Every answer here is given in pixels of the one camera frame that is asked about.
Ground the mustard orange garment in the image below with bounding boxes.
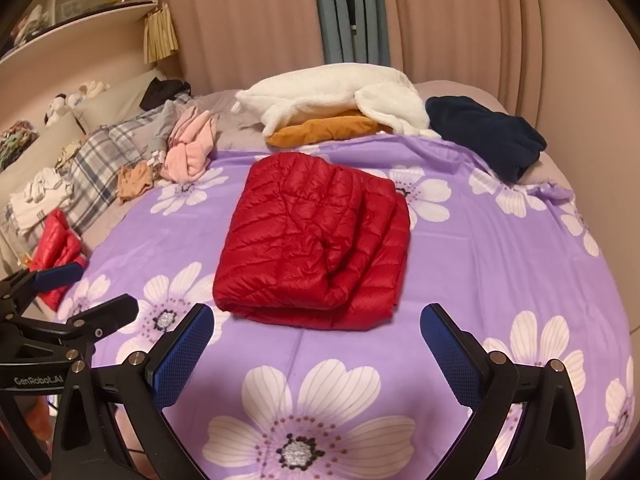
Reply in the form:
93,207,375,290
266,114,396,148

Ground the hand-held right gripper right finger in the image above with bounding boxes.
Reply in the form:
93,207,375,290
420,303,587,480

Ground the navy fleece garment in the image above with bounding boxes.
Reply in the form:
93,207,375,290
425,96,547,183

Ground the white fleece garment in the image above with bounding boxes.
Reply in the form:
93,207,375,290
234,63,441,140

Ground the purple floral blanket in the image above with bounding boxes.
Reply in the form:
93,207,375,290
55,135,636,480

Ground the beige curtain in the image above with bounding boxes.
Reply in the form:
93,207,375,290
380,0,576,111
155,0,326,96

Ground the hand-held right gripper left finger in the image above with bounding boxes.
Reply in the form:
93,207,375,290
51,303,216,480

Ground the black and white plush toy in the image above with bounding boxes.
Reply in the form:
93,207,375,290
44,94,76,126

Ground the mauve bed sheet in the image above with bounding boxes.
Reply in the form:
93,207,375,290
190,80,561,191

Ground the red puffer jacket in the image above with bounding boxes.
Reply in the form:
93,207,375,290
212,152,412,332

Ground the white cloth pile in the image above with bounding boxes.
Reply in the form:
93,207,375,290
10,167,76,236

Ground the black garment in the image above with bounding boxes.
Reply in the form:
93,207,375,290
139,78,191,111

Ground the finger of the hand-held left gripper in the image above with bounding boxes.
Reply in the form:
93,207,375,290
0,261,85,318
0,294,139,348

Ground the small red puffer garment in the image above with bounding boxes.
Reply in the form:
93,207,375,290
30,209,88,311

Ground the straw tassel bundle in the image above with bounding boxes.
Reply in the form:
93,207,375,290
144,4,179,64

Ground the white wall shelf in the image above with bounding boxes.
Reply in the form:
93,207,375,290
0,0,161,63

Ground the pink garment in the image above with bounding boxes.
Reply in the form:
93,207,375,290
159,108,220,184

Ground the grey garment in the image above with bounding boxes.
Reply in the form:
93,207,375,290
147,92,198,161

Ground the beige pillow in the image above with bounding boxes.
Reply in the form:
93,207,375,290
0,110,87,201
74,67,168,126

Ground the multicoloured patterned cloth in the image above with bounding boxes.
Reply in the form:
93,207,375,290
0,120,40,171

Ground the grey plaid blanket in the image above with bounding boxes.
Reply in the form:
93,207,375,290
62,110,171,233

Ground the teal curtain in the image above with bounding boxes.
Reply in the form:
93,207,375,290
311,0,391,67

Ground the tan small cloth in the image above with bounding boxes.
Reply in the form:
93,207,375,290
116,162,156,205

